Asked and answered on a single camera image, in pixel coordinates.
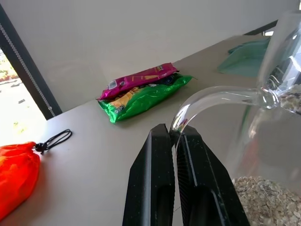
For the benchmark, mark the green cloth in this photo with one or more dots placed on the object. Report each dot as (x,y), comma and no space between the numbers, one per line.
(244,57)

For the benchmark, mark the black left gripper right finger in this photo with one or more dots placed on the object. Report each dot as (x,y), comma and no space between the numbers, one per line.
(202,179)

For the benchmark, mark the green snack bag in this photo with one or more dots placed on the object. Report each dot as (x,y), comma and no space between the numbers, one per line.
(150,96)

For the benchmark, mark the clear glass mug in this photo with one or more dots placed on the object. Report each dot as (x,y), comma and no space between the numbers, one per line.
(268,99)

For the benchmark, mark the black window frame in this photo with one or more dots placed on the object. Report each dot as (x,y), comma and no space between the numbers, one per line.
(28,68)

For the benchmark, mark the oatmeal flakes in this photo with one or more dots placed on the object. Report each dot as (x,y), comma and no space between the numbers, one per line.
(268,200)

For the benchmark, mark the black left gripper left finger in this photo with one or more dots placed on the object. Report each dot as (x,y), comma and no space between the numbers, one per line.
(150,174)

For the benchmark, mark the pink snack bag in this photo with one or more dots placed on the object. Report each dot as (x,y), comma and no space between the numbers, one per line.
(138,78)

